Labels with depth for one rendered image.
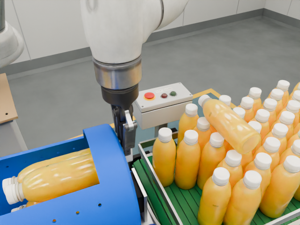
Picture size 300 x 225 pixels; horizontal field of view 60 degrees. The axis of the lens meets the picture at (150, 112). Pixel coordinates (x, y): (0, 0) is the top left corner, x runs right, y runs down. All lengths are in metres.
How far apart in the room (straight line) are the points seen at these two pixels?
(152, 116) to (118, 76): 0.47
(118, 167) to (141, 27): 0.27
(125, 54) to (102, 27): 0.06
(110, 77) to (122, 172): 0.19
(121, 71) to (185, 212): 0.53
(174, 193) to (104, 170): 0.40
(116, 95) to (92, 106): 2.29
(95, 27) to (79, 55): 3.26
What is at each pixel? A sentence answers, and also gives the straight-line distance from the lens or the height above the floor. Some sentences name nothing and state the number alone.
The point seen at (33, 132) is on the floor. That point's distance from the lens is 2.63.
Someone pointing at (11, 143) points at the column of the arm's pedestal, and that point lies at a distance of 1.24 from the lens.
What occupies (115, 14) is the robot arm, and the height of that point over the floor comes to 1.51.
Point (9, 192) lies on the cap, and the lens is 0.61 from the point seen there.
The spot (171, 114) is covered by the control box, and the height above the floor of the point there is 1.04.
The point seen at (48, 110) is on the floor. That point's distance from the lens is 2.84.
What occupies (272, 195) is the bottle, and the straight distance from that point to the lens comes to 0.84.
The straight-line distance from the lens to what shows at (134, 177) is 0.74.
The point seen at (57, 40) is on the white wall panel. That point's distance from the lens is 3.56.
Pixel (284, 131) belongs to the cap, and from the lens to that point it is 0.85.
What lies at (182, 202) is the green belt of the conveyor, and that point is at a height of 0.90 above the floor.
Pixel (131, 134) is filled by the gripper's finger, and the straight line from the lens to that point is 0.54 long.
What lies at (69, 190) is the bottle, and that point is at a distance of 0.59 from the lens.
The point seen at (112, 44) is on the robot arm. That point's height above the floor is 1.46.
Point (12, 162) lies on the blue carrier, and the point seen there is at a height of 1.12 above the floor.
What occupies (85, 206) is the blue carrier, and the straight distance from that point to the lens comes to 0.54.
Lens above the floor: 1.63
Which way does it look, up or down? 38 degrees down
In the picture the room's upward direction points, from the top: straight up
